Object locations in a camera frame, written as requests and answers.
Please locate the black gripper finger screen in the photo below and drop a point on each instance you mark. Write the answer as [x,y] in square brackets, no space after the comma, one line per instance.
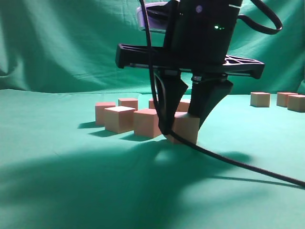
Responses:
[206,94]
[170,89]

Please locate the green cloth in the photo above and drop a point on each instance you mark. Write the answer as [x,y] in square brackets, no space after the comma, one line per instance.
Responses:
[58,170]

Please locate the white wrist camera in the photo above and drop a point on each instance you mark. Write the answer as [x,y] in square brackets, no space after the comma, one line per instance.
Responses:
[158,15]

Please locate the wooden cube column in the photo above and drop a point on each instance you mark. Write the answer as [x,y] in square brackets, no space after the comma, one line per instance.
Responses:
[260,99]
[296,103]
[186,126]
[146,123]
[282,98]

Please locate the wooden cube placed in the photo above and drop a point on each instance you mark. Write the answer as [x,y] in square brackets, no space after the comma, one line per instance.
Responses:
[99,111]
[128,102]
[183,105]
[151,104]

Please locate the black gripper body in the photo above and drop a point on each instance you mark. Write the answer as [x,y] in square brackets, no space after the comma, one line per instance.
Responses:
[196,40]

